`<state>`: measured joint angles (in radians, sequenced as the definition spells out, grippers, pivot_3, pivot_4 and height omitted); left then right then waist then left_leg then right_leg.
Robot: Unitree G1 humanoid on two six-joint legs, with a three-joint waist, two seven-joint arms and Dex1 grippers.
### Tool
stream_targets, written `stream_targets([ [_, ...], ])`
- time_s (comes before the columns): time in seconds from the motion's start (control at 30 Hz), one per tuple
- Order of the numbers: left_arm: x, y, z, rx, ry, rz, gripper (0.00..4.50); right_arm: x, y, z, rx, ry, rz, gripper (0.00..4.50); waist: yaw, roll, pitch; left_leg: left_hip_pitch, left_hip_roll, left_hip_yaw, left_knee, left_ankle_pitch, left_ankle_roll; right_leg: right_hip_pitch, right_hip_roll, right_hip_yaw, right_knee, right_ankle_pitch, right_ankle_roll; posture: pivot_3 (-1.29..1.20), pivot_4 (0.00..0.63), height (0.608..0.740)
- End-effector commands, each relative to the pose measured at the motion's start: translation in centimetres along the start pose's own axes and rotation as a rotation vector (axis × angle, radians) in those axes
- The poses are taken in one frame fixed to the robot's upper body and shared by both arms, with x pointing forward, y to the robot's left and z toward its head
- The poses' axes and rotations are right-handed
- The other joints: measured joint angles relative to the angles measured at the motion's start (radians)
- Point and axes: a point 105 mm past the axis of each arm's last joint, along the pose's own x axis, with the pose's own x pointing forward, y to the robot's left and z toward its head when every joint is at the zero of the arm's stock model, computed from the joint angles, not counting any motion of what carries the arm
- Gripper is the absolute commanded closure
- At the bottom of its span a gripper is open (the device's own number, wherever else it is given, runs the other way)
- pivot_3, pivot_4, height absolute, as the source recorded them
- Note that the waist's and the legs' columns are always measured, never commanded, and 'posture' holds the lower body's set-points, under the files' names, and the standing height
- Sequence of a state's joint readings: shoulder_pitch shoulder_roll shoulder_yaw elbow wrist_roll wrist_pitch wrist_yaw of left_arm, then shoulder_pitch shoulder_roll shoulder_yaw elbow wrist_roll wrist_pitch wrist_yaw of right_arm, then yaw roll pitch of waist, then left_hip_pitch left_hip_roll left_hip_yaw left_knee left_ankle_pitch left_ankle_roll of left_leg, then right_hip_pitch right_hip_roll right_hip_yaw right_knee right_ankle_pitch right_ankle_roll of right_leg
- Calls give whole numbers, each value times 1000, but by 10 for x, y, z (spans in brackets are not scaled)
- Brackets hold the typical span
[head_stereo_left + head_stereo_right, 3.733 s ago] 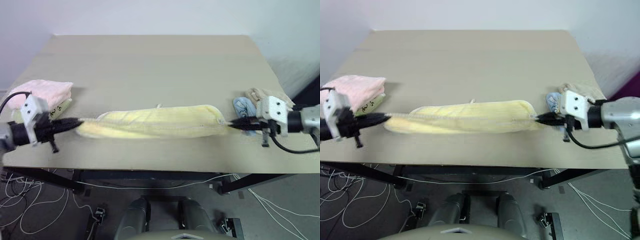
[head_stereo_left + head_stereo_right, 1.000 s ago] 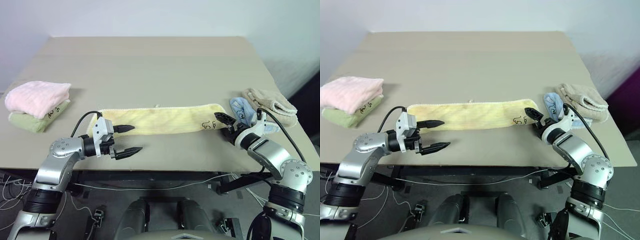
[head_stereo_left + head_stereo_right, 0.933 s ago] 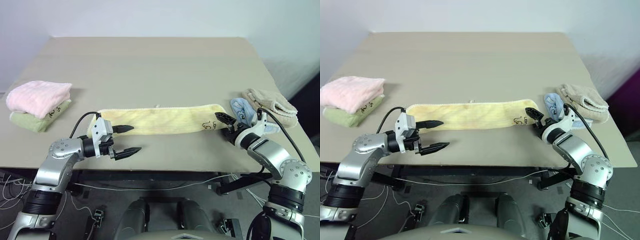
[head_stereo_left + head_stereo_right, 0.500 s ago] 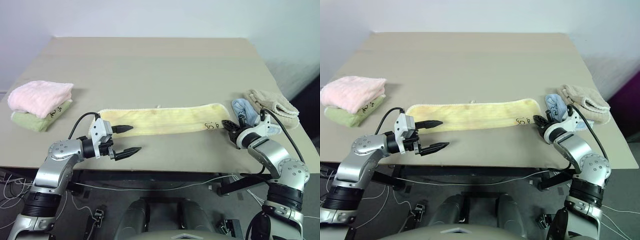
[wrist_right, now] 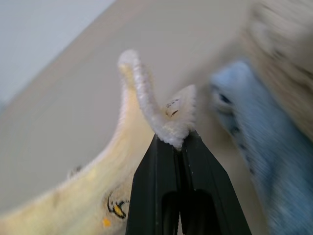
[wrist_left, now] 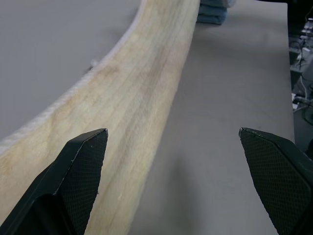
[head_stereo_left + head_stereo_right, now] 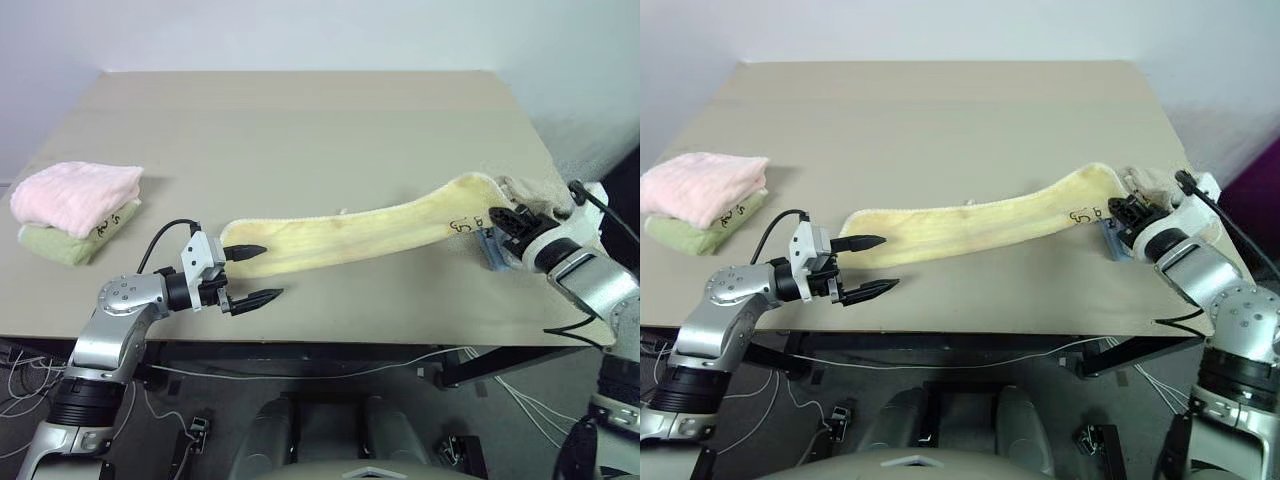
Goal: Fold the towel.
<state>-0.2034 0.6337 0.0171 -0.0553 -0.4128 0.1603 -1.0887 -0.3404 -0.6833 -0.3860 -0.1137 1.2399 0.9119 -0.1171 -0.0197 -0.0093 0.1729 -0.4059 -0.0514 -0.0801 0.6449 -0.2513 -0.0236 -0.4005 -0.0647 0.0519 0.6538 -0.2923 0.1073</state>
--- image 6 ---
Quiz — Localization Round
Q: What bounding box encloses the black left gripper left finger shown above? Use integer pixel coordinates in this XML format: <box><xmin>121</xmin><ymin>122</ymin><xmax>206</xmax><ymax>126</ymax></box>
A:
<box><xmin>0</xmin><ymin>128</ymin><xmax>109</xmax><ymax>235</ymax></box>

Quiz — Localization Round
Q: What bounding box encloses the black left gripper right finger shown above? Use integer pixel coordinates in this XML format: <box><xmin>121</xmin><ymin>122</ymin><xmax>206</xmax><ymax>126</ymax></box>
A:
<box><xmin>239</xmin><ymin>127</ymin><xmax>313</xmax><ymax>235</ymax></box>

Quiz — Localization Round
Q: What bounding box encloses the cream beige towel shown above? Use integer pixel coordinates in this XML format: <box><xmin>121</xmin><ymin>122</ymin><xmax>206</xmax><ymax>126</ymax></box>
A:
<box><xmin>0</xmin><ymin>0</ymin><xmax>201</xmax><ymax>235</ymax></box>

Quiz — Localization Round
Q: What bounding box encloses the folded blue towel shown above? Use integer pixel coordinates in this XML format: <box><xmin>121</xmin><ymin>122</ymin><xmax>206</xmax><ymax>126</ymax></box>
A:
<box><xmin>196</xmin><ymin>0</ymin><xmax>237</xmax><ymax>25</ymax></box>

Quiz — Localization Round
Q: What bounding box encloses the grey equipment with cables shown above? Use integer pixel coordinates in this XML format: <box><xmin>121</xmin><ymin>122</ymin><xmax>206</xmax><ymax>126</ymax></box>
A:
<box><xmin>288</xmin><ymin>0</ymin><xmax>313</xmax><ymax>154</ymax></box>

